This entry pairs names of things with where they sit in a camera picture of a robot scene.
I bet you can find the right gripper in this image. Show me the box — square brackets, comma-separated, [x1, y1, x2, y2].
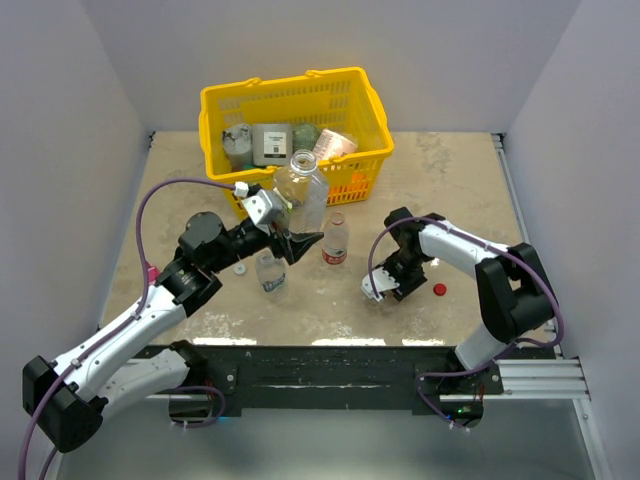
[374, 249, 427, 301]

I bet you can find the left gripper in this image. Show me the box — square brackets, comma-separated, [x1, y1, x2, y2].
[208, 196, 323, 273]

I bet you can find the large clear square bottle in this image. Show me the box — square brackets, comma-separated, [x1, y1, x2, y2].
[273, 149, 329, 233]

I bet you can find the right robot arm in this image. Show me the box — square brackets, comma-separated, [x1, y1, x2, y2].
[361, 207, 561, 393]

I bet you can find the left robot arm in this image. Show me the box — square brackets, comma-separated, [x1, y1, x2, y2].
[22, 212, 323, 453]

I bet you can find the blue label water bottle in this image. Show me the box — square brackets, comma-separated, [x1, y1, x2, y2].
[255, 250, 287, 297]

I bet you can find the red label water bottle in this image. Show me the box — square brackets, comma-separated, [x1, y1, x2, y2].
[322, 211, 349, 265]

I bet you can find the red bottle cap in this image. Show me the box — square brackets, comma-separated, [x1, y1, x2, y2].
[433, 283, 447, 296]

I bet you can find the orange item in basket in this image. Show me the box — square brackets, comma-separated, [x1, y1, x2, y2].
[328, 173, 370, 205]

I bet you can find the grey box with label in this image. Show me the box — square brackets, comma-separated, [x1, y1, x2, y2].
[252, 123, 293, 167]

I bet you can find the pink printed package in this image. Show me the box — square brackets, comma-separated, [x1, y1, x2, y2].
[313, 129, 358, 161]

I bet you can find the green round vegetable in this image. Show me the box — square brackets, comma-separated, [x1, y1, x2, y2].
[292, 123, 321, 152]

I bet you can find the grey crumpled can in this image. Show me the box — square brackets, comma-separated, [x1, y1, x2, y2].
[221, 123, 253, 171]

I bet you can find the pink snack packet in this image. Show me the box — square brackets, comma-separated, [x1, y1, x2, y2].
[145, 262, 160, 285]

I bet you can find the yellow plastic basket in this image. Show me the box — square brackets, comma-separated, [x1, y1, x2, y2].
[198, 66, 396, 223]

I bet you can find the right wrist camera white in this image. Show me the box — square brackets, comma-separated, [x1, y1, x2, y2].
[360, 267, 399, 302]

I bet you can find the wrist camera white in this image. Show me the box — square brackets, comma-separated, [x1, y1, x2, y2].
[360, 267, 399, 302]
[233, 181, 292, 234]

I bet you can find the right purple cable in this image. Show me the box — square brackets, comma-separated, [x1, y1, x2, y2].
[367, 215, 566, 432]

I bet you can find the purple cable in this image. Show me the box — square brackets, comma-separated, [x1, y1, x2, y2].
[367, 215, 566, 432]
[17, 177, 249, 480]

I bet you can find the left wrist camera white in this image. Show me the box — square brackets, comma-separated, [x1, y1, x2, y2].
[233, 181, 292, 234]

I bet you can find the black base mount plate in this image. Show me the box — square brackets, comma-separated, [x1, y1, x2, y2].
[171, 341, 503, 416]

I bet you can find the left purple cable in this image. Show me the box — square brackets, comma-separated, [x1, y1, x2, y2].
[17, 177, 249, 480]

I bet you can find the aluminium frame rail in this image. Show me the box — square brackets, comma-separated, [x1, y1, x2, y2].
[37, 132, 612, 480]

